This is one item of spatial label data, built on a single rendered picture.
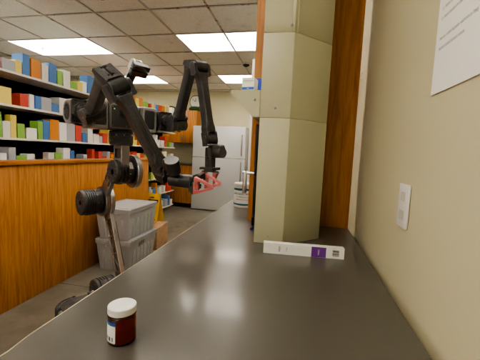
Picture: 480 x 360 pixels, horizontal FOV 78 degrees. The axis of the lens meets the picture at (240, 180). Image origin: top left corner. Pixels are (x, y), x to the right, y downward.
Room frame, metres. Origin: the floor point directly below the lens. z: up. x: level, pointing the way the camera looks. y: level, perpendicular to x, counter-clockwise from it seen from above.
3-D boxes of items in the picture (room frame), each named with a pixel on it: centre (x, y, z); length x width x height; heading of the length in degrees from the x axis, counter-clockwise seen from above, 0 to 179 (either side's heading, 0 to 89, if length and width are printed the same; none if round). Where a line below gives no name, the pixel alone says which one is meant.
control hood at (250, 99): (1.27, -0.04, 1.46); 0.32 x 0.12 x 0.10; 169
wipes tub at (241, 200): (1.85, -0.03, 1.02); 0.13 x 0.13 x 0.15
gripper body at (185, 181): (1.19, 0.20, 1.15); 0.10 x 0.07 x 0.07; 166
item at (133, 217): (3.21, 1.22, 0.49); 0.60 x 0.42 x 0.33; 169
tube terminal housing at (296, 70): (1.23, -0.22, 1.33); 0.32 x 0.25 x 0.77; 169
